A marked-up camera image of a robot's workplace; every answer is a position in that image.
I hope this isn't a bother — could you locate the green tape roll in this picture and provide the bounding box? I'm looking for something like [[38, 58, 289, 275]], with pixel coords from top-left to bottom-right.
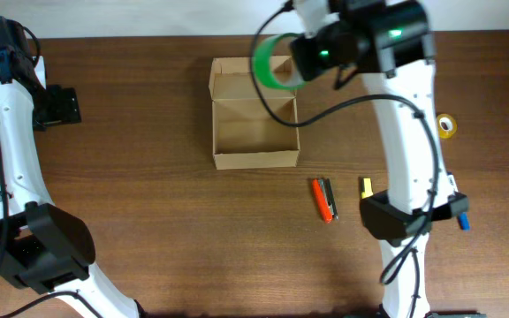
[[251, 33, 306, 90]]

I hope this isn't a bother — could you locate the brown cardboard box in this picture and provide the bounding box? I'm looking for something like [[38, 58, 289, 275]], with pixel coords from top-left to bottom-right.
[[209, 57, 300, 170]]

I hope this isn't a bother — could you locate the small yellow tape roll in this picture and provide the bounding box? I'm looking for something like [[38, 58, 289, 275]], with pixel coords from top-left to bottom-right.
[[437, 113, 458, 139]]

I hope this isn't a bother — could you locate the orange stapler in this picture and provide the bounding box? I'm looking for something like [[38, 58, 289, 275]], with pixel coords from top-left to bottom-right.
[[311, 178, 338, 223]]

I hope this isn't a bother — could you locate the yellow highlighter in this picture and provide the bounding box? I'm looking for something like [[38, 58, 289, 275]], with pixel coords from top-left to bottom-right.
[[360, 178, 374, 200]]

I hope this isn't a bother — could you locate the blue white marker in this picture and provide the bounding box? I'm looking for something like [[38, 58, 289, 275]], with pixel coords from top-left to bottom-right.
[[446, 171, 471, 231]]

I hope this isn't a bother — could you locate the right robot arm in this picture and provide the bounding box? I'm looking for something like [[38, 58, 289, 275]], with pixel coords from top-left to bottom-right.
[[291, 1, 470, 317]]

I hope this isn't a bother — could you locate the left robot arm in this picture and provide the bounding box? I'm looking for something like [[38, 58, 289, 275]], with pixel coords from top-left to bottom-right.
[[0, 17, 144, 317]]

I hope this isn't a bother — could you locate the right black cable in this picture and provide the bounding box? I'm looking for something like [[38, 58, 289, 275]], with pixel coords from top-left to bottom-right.
[[249, 0, 442, 318]]

